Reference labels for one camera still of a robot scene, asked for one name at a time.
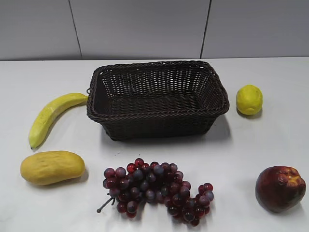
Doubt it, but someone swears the yellow lemon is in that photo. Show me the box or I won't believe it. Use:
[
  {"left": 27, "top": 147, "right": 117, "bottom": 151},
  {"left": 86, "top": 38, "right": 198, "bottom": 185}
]
[{"left": 236, "top": 85, "right": 263, "bottom": 116}]

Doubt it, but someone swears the yellow banana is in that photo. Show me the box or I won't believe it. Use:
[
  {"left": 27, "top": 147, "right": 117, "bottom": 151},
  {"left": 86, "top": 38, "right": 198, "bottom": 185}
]
[{"left": 28, "top": 93, "right": 88, "bottom": 149}]

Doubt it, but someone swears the dark brown wicker basket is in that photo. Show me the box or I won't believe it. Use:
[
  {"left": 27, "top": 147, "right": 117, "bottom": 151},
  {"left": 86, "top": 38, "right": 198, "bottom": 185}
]
[{"left": 87, "top": 60, "right": 230, "bottom": 141}]

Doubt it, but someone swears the dark red apple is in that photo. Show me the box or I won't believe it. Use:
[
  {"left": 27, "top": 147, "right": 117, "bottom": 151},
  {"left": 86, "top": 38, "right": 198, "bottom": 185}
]
[{"left": 255, "top": 166, "right": 306, "bottom": 213}]

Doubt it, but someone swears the yellow mango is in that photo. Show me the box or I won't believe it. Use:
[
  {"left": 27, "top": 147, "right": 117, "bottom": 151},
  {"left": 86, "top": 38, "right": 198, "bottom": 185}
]
[{"left": 20, "top": 150, "right": 85, "bottom": 186}]

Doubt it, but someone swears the red purple grape bunch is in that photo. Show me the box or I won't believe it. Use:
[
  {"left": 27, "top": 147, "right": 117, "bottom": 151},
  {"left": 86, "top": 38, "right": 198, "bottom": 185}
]
[{"left": 97, "top": 158, "right": 214, "bottom": 226}]

